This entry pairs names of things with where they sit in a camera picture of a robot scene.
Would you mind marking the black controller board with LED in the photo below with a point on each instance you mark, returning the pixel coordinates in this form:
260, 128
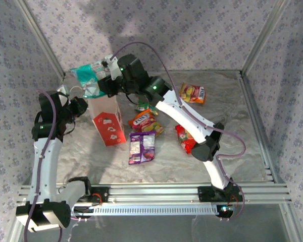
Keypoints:
224, 211

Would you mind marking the green snack packet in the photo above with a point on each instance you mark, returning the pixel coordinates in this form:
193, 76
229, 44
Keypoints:
141, 107

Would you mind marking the white red paper bag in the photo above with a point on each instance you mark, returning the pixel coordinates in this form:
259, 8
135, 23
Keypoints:
108, 126

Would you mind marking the aluminium frame post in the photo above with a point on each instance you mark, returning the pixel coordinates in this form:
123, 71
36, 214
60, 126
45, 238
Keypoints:
43, 40
263, 37

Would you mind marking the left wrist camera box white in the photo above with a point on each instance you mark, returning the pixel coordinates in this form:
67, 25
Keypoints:
63, 94

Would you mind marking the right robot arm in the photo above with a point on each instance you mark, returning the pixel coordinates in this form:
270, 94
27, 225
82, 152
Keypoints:
187, 118

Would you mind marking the purple snack packet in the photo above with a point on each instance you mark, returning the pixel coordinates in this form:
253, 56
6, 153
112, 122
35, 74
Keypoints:
141, 147

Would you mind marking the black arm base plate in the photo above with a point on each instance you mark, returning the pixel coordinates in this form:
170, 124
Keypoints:
102, 195
205, 194

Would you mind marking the orange Fox's candy packet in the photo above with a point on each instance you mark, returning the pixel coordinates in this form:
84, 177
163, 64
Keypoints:
145, 122

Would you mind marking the wide aluminium mounting rail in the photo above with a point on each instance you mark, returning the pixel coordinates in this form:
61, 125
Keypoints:
154, 192

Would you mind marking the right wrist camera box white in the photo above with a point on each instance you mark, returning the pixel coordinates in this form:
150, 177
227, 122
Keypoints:
112, 66

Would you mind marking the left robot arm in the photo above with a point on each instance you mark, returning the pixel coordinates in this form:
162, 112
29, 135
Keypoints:
44, 166

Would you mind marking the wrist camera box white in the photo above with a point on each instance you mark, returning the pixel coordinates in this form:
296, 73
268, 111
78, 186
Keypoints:
63, 94
112, 66

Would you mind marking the large red fruit candy packet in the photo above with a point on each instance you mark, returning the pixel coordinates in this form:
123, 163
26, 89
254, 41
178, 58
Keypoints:
185, 138

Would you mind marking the teal snack packet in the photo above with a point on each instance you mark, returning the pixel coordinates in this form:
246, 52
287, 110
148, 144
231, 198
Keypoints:
87, 75

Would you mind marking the yellow red Fox's candy packet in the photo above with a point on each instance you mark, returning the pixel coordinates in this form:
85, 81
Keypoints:
192, 93

